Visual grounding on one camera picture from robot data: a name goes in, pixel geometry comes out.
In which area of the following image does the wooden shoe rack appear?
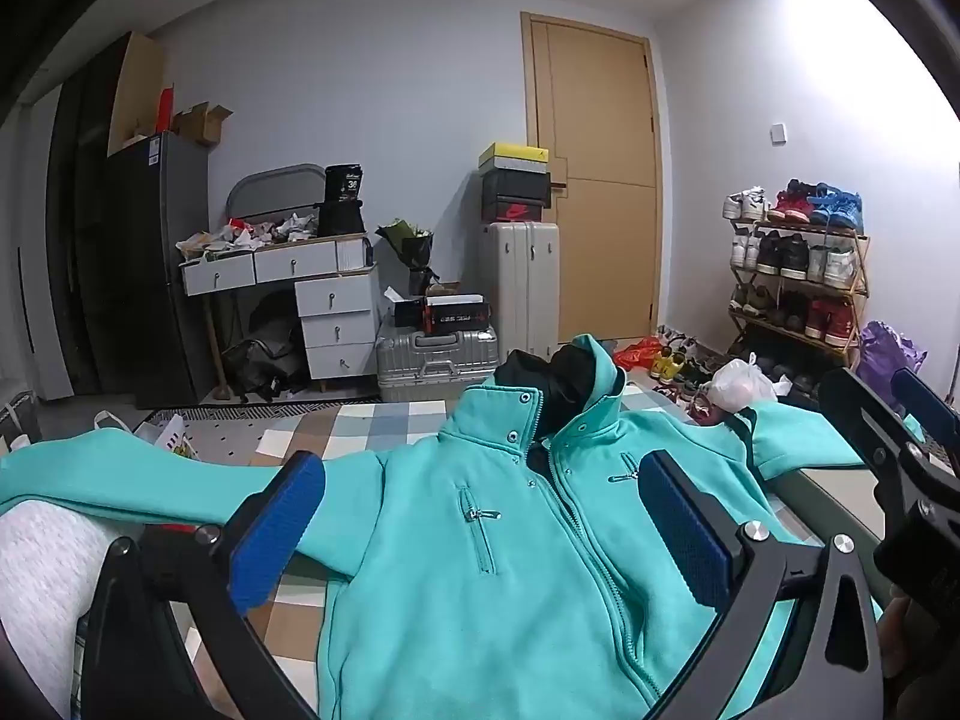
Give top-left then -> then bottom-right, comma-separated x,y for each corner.
726,216 -> 872,370

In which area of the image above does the grey bed panel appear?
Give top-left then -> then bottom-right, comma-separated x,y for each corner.
776,465 -> 901,545

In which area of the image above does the black duffel bag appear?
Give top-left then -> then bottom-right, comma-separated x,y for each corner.
220,291 -> 310,400

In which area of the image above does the checkered bed sheet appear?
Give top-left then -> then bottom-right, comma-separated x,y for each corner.
71,382 -> 818,720

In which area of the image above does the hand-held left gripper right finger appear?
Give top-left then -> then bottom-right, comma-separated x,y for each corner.
637,450 -> 890,720

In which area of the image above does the wooden door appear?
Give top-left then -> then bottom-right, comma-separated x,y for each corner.
521,11 -> 665,346

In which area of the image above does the grey chair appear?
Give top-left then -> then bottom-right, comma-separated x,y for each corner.
227,163 -> 331,224

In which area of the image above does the red plastic bag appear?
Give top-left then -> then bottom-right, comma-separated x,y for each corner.
613,337 -> 665,373

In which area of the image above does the wrapped flower bouquet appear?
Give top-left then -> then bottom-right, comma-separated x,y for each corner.
375,219 -> 441,298

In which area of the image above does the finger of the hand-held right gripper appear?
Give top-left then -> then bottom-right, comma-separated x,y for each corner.
817,367 -> 931,518
891,367 -> 960,466

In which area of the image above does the silver suitcase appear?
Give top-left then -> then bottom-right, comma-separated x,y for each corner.
376,319 -> 500,403

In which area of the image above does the yellow shoe box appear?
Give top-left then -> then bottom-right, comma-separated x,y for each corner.
478,142 -> 551,174

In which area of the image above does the black and red box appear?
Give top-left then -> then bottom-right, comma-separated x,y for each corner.
424,292 -> 493,337

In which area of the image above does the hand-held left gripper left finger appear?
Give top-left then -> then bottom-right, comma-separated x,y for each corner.
79,450 -> 329,720

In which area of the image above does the white plastic bag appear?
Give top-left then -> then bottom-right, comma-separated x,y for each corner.
703,356 -> 781,411

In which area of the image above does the black fridge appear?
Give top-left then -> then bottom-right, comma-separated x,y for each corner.
105,131 -> 216,407

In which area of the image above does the white suitcase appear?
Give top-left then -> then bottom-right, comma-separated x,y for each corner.
480,221 -> 562,355

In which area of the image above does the purple bag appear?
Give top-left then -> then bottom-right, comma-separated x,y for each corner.
855,320 -> 929,412

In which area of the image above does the shoe rack with sneakers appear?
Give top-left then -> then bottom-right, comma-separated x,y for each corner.
721,178 -> 871,400

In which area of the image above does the open cardboard box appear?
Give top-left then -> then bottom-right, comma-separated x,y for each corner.
174,103 -> 233,149

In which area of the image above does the teal hooded jacket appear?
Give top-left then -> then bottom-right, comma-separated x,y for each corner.
0,334 -> 927,720

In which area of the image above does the white and red shopping bag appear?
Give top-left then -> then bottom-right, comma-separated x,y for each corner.
92,410 -> 201,460

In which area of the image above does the dark wardrobe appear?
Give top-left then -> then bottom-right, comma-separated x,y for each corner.
45,30 -> 164,398

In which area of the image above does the white desk with drawers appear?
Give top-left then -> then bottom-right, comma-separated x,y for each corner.
178,234 -> 380,392

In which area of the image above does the black paper bag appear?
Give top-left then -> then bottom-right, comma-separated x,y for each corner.
315,163 -> 367,238

